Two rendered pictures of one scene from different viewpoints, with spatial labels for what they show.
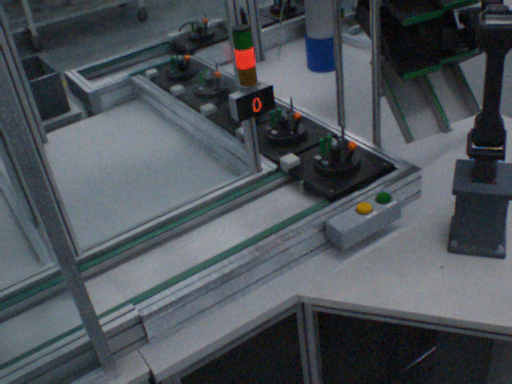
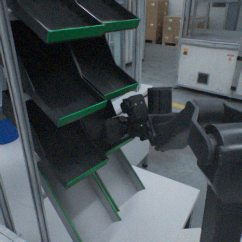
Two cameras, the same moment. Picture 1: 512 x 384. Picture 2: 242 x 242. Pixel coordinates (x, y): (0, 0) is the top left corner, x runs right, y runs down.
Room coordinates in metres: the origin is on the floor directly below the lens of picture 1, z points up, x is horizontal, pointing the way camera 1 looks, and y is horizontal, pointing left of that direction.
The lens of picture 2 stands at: (1.06, -0.35, 1.58)
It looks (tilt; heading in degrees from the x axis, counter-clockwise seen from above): 27 degrees down; 330
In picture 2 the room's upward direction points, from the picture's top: straight up
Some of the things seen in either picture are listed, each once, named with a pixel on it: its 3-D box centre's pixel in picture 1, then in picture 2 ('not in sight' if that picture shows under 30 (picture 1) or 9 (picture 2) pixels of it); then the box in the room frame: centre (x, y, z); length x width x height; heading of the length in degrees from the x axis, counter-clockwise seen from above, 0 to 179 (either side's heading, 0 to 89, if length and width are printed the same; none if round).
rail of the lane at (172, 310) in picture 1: (293, 243); not in sight; (1.21, -0.08, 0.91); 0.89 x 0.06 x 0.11; 119
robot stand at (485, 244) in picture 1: (480, 208); not in sight; (1.18, -0.57, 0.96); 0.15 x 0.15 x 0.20; 66
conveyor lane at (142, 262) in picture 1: (249, 218); not in sight; (1.35, 0.03, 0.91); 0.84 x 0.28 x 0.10; 119
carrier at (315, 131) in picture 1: (284, 122); not in sight; (1.70, -0.12, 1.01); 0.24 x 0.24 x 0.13; 29
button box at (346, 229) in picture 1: (364, 218); not in sight; (1.24, -0.28, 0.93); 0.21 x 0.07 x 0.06; 119
